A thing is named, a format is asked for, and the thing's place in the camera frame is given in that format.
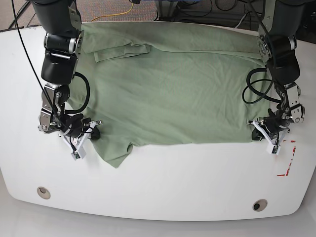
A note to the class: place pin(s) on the left table grommet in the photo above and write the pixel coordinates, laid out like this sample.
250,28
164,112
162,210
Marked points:
43,193

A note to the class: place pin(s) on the table grommet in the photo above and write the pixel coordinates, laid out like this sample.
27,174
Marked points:
260,205
43,193

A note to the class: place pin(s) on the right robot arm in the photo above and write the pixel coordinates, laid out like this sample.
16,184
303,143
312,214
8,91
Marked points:
64,36

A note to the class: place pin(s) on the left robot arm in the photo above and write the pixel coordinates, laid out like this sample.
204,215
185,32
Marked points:
277,42

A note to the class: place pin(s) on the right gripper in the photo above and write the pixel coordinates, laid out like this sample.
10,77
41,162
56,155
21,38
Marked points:
80,131

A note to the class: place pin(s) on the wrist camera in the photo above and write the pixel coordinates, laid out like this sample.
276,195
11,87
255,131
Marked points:
273,149
79,154

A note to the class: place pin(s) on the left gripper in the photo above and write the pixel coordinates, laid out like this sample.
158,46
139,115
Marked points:
273,130

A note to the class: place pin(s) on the right table grommet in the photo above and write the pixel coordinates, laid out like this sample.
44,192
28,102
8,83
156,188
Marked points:
260,205

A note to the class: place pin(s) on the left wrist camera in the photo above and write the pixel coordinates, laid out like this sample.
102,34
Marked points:
273,149

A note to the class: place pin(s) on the green t-shirt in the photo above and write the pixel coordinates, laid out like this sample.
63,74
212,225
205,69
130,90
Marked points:
163,83

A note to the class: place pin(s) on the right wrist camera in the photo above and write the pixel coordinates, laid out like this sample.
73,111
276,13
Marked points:
79,154

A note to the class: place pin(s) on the red tape marking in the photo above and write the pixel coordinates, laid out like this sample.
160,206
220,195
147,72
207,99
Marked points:
285,157

